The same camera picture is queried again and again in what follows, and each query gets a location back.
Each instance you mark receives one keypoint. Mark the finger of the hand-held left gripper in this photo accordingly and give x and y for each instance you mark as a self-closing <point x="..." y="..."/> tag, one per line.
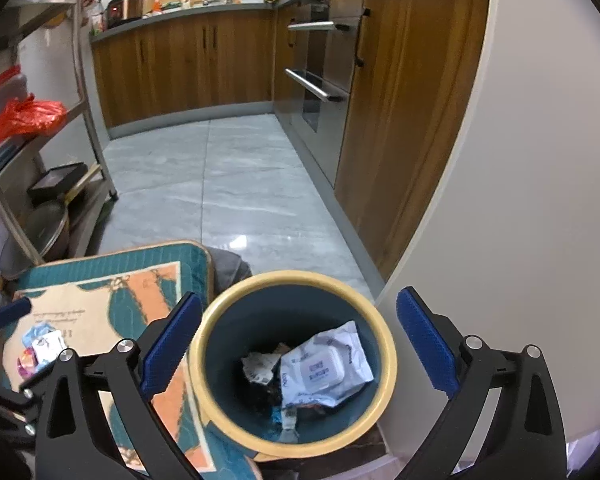
<point x="10" y="310"/>
<point x="15" y="405"/>

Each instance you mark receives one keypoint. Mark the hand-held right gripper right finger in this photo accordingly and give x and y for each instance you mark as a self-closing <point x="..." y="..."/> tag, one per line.
<point x="425" y="342"/>

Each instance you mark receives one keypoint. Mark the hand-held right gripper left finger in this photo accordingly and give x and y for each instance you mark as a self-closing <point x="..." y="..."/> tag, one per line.
<point x="172" y="345"/>

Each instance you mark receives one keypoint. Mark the light blue packet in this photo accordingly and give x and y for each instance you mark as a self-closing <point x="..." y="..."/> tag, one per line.
<point x="37" y="332"/>

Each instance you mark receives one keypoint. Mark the pink snack wrapper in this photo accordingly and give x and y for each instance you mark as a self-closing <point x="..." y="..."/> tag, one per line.
<point x="26" y="362"/>

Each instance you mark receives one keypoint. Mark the white printed sachet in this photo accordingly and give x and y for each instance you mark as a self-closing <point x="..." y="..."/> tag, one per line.
<point x="47" y="350"/>

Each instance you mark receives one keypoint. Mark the blue bin with yellow rim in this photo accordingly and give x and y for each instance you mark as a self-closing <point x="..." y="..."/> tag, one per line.
<point x="240" y="320"/>

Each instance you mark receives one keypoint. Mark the white medicine box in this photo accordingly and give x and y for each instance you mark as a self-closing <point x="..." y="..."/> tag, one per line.
<point x="260" y="367"/>

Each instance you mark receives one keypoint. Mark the black plastic bag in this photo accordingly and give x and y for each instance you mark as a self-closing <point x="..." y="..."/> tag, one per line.
<point x="260" y="396"/>

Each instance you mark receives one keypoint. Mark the white wet wipes pack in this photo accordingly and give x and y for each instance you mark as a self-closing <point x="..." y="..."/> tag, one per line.
<point x="325" y="365"/>

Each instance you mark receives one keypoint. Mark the small clear plastic bottle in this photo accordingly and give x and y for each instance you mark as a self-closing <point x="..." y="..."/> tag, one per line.
<point x="287" y="420"/>

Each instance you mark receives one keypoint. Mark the teal orange printed mat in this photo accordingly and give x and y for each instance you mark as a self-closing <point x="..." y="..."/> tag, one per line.
<point x="130" y="300"/>

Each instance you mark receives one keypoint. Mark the glass pot lid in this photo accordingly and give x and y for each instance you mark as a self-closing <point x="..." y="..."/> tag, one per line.
<point x="40" y="230"/>

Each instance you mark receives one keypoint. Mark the grey cloth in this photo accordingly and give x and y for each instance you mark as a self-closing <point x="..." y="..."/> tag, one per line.
<point x="230" y="267"/>

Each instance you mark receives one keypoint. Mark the black box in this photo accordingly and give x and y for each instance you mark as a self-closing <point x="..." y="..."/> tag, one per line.
<point x="55" y="180"/>

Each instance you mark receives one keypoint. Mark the red plastic bag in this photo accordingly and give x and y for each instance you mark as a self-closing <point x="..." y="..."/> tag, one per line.
<point x="25" y="117"/>

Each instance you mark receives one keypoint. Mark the stainless steel rack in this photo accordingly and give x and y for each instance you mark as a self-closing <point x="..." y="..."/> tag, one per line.
<point x="87" y="125"/>

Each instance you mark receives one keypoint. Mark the red lid plastic jar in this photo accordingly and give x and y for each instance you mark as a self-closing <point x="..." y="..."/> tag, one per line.
<point x="10" y="90"/>

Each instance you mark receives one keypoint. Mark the wooden kitchen cabinet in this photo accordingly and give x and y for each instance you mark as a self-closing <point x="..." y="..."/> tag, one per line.
<point x="180" y="60"/>

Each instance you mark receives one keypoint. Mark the stainless steel built-in oven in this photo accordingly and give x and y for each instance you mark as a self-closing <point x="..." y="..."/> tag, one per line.
<point x="325" y="60"/>

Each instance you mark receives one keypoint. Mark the dark rice cooker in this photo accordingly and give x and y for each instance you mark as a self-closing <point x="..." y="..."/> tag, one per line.
<point x="125" y="10"/>

